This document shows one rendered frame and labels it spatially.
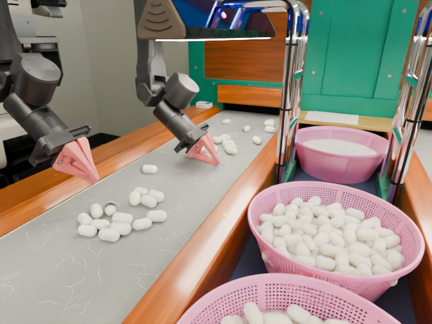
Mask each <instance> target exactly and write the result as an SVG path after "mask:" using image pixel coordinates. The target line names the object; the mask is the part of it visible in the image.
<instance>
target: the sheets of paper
mask: <svg viewBox="0 0 432 324"><path fill-rule="evenodd" d="M358 117H359V115H353V114H339V113H333V112H320V111H309V112H308V113H307V115H306V117H305V120H309V121H317V122H332V123H347V124H354V125H358V123H357V122H358Z"/></svg>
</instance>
